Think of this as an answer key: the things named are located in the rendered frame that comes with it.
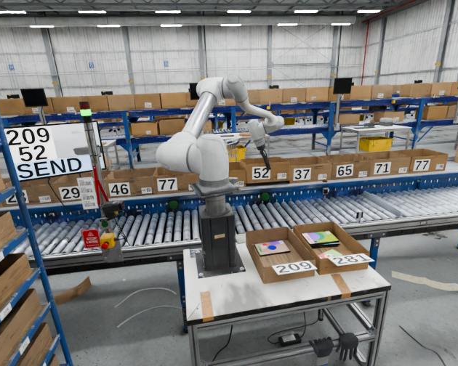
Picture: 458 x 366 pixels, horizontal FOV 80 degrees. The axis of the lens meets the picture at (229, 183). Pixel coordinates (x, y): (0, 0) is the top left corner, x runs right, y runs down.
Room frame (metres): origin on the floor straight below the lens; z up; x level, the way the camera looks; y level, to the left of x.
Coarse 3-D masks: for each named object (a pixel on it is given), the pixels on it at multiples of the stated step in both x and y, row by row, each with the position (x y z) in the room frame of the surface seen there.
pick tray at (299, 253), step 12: (276, 228) 1.56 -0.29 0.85; (288, 228) 1.55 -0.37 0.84; (252, 240) 1.53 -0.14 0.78; (264, 240) 1.54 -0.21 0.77; (288, 240) 1.55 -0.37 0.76; (252, 252) 1.35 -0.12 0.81; (300, 252) 1.37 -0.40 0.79; (264, 264) 1.30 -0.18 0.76; (276, 264) 1.29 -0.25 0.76; (264, 276) 1.15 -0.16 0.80; (276, 276) 1.16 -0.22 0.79; (288, 276) 1.17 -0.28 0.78; (300, 276) 1.18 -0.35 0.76; (312, 276) 1.19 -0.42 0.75
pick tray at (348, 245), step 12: (300, 228) 1.58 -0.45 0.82; (312, 228) 1.59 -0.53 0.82; (324, 228) 1.60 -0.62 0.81; (336, 228) 1.57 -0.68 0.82; (300, 240) 1.45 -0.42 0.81; (348, 240) 1.43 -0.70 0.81; (312, 252) 1.29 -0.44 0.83; (324, 252) 1.39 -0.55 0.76; (348, 252) 1.39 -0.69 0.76; (360, 252) 1.32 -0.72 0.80; (324, 264) 1.20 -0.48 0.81; (348, 264) 1.22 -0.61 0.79; (360, 264) 1.23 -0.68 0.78
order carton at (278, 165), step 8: (240, 160) 2.52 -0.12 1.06; (248, 160) 2.54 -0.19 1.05; (256, 160) 2.55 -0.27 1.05; (272, 160) 2.57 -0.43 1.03; (280, 160) 2.55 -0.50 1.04; (288, 160) 2.34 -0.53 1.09; (248, 168) 2.25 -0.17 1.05; (272, 168) 2.28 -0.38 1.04; (280, 168) 2.29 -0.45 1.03; (288, 168) 2.30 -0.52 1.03; (248, 176) 2.25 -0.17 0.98; (272, 176) 2.27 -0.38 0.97; (288, 176) 2.29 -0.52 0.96
